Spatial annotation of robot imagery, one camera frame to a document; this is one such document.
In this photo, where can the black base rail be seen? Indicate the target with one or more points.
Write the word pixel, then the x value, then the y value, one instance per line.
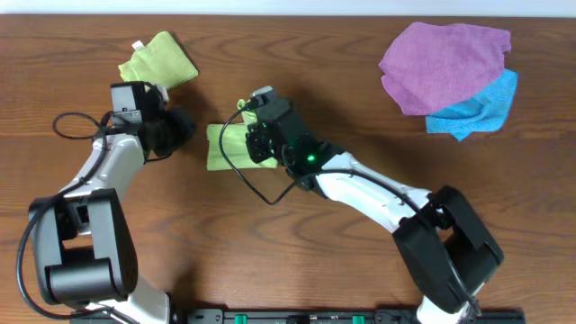
pixel 218 316

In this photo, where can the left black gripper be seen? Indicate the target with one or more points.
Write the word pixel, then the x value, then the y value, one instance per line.
pixel 181 124

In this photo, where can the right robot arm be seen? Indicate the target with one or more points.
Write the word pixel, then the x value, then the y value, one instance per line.
pixel 449 252

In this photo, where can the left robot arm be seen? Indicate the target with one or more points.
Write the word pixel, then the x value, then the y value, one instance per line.
pixel 76 260

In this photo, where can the green microfiber cloth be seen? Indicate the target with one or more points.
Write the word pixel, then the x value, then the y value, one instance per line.
pixel 234 145

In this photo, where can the folded green cloth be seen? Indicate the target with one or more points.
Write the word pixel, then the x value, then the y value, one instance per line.
pixel 162 62

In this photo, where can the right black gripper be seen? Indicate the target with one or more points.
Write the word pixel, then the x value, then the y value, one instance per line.
pixel 253 141

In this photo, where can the purple cloth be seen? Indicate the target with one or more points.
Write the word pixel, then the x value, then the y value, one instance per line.
pixel 429 67

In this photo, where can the blue cloth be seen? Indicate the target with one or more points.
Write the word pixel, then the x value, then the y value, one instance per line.
pixel 487 111

